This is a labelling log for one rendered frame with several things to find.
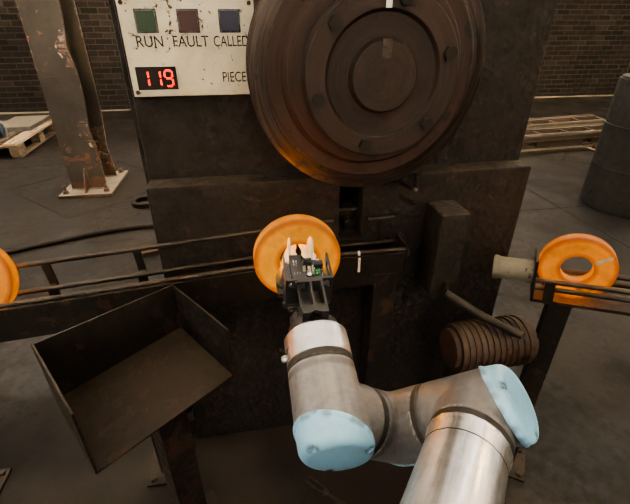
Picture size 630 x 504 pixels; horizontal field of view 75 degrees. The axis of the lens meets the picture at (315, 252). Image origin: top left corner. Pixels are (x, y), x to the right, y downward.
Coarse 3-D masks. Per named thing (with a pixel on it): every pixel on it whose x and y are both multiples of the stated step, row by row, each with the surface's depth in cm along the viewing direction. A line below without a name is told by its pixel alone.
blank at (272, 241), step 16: (272, 224) 72; (288, 224) 70; (304, 224) 71; (320, 224) 72; (256, 240) 73; (272, 240) 71; (304, 240) 72; (320, 240) 73; (336, 240) 73; (256, 256) 72; (272, 256) 73; (320, 256) 74; (336, 256) 75; (256, 272) 74; (272, 272) 74; (272, 288) 76
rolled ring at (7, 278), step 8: (0, 248) 94; (0, 256) 92; (8, 256) 94; (0, 264) 92; (8, 264) 93; (0, 272) 92; (8, 272) 92; (16, 272) 95; (0, 280) 92; (8, 280) 92; (16, 280) 94; (0, 288) 92; (8, 288) 93; (16, 288) 95; (0, 296) 93; (8, 296) 93
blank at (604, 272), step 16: (560, 240) 93; (576, 240) 91; (592, 240) 90; (544, 256) 95; (560, 256) 94; (576, 256) 93; (592, 256) 91; (608, 256) 90; (544, 272) 97; (560, 272) 96; (592, 272) 93; (608, 272) 91; (576, 288) 96
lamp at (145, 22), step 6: (138, 12) 79; (144, 12) 80; (150, 12) 80; (138, 18) 80; (144, 18) 80; (150, 18) 80; (138, 24) 80; (144, 24) 80; (150, 24) 81; (138, 30) 81; (144, 30) 81; (150, 30) 81; (156, 30) 81
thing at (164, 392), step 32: (96, 320) 77; (128, 320) 82; (160, 320) 87; (192, 320) 84; (64, 352) 75; (96, 352) 79; (128, 352) 84; (160, 352) 85; (192, 352) 85; (224, 352) 78; (64, 384) 77; (96, 384) 79; (128, 384) 79; (160, 384) 78; (192, 384) 78; (64, 416) 73; (96, 416) 73; (128, 416) 73; (160, 416) 72; (96, 448) 68; (128, 448) 67; (160, 448) 86; (192, 448) 89; (192, 480) 92
